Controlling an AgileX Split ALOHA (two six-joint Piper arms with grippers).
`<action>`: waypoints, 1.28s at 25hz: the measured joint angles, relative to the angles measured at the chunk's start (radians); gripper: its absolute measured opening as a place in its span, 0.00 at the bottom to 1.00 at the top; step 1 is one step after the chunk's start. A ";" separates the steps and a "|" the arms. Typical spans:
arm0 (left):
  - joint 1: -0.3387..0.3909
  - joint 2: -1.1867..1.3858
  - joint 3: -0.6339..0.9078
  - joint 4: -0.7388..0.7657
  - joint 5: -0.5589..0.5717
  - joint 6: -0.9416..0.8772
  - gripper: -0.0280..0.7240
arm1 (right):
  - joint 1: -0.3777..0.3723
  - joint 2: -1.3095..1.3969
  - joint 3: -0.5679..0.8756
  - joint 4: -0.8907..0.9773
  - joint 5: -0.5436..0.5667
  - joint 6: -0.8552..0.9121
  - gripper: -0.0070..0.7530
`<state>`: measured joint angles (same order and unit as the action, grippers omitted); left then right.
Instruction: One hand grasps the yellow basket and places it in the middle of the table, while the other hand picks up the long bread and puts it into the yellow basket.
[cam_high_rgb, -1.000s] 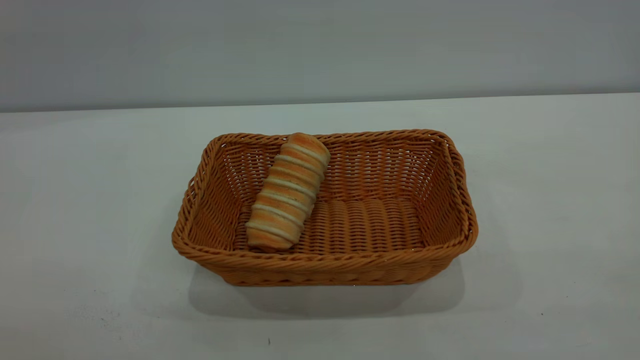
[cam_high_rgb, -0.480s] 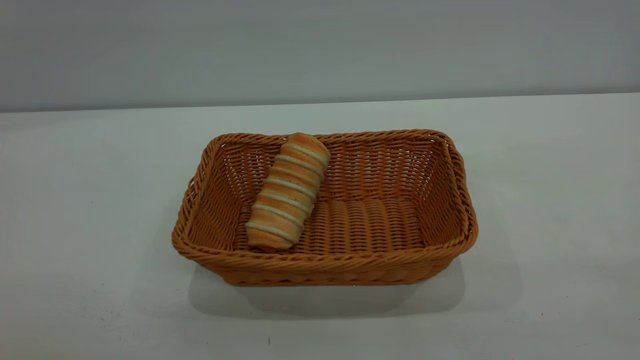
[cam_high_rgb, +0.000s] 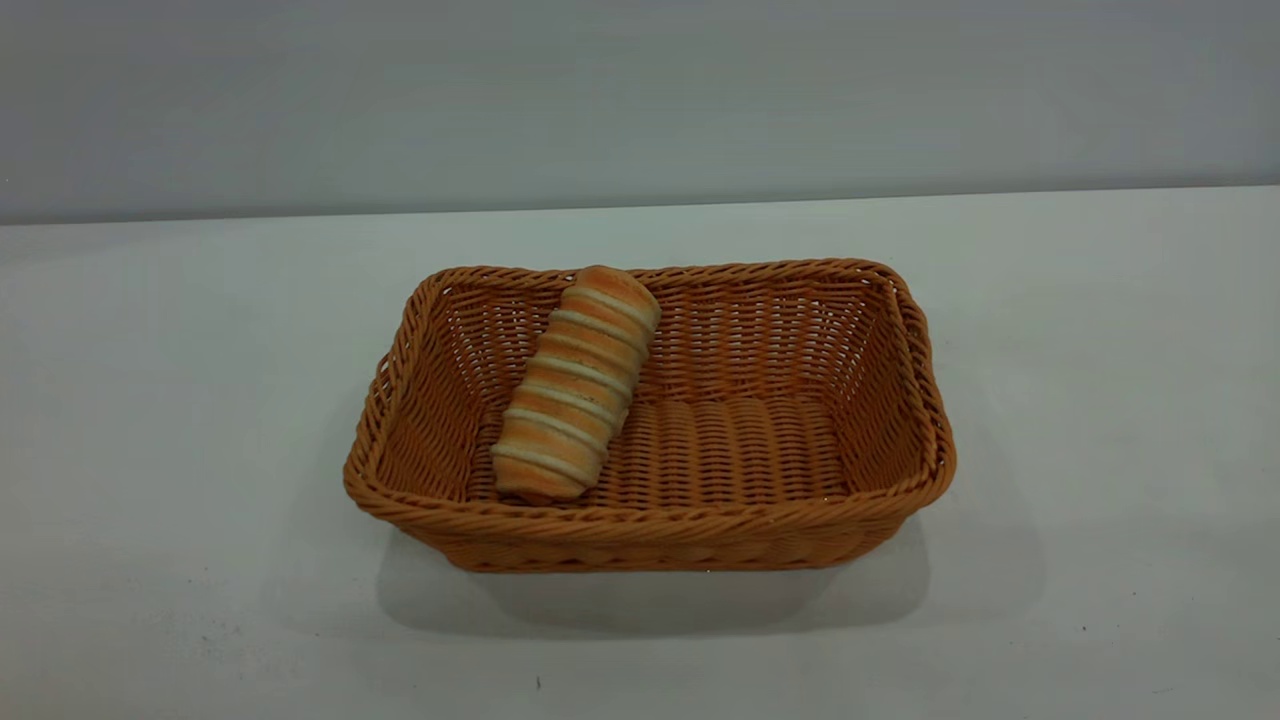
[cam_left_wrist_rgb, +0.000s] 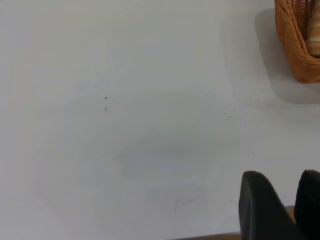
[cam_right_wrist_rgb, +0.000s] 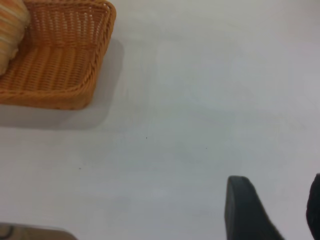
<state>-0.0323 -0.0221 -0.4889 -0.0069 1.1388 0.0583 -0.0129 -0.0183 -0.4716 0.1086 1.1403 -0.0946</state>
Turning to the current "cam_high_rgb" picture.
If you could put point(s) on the striped long bread roll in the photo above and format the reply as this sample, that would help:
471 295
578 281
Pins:
575 390

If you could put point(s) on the orange woven wicker basket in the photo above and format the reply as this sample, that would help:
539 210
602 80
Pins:
740 455

